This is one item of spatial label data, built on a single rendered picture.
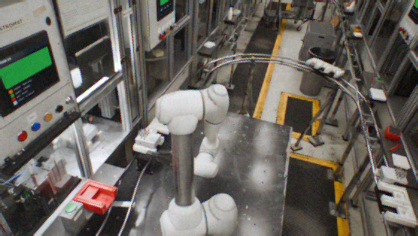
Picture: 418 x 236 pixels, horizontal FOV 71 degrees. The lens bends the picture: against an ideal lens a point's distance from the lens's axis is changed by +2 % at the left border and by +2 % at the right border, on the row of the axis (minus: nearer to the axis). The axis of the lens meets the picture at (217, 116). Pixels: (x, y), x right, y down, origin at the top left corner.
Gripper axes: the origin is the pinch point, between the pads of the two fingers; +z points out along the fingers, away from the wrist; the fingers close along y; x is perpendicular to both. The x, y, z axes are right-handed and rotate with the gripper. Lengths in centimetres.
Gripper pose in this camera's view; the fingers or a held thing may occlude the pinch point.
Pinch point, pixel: (151, 153)
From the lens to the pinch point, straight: 182.1
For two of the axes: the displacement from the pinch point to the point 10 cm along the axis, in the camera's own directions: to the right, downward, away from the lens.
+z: -9.6, -2.3, 1.5
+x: -2.6, 5.6, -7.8
